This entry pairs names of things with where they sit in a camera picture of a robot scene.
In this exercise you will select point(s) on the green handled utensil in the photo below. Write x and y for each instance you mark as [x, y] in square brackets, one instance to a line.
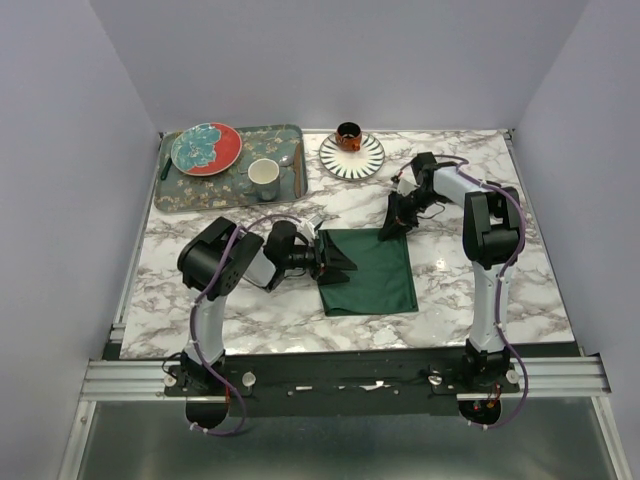
[166, 169]

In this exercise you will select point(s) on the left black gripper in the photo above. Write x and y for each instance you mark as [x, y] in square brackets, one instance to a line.
[320, 271]

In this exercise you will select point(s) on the cream mug with teal handle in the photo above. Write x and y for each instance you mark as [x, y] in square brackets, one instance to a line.
[264, 175]

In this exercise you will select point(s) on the aluminium frame rail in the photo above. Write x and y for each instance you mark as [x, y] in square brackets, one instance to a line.
[143, 381]

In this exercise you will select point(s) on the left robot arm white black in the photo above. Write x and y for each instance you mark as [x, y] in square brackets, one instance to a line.
[263, 253]

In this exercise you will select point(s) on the dark green cloth napkin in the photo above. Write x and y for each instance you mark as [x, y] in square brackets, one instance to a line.
[382, 282]

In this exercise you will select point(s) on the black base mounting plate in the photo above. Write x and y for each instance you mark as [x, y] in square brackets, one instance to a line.
[354, 383]

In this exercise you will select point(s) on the floral teal serving tray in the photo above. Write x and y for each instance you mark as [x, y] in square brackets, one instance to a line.
[181, 193]

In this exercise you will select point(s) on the brown wooden knife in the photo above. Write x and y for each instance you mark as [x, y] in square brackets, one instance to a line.
[297, 168]

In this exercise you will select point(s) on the white striped saucer plate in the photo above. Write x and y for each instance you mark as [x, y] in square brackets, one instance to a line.
[354, 165]

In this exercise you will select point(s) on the brown glazed cup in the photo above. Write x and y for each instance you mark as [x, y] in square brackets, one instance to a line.
[348, 136]

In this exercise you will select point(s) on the red and teal plate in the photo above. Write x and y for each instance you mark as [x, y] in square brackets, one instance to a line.
[206, 149]

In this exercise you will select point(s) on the silver spoon on tray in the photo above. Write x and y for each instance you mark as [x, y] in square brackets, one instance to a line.
[285, 161]

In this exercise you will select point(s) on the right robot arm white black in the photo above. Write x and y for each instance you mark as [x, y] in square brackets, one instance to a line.
[493, 232]

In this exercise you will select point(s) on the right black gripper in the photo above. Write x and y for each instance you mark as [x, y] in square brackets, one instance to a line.
[395, 215]

